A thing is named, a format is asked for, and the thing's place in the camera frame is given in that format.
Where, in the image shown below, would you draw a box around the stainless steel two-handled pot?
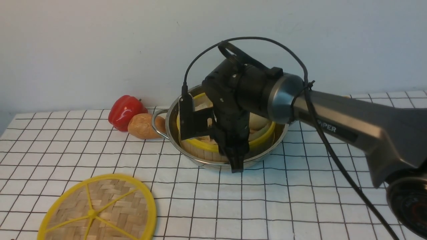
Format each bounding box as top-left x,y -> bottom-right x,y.
151,98 -> 289,173

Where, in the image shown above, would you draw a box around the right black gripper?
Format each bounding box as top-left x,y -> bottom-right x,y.
202,59 -> 250,173

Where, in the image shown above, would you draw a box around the brown potato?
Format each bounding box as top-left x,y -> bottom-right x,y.
128,113 -> 162,139

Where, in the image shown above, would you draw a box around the white checkered tablecloth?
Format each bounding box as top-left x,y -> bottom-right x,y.
0,90 -> 427,240

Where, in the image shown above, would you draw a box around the red bell pepper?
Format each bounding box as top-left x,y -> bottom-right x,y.
108,95 -> 148,132

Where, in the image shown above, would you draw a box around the woven bamboo steamer lid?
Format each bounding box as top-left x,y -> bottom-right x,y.
37,174 -> 157,240

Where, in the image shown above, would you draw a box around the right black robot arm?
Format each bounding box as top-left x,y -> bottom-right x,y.
202,59 -> 427,238

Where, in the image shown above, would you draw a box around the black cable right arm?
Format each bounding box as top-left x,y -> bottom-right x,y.
181,37 -> 401,240

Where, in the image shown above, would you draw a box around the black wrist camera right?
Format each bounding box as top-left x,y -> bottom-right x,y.
179,93 -> 213,140

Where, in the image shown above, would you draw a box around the bamboo steamer basket yellow rim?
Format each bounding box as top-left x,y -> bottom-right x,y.
180,93 -> 276,164

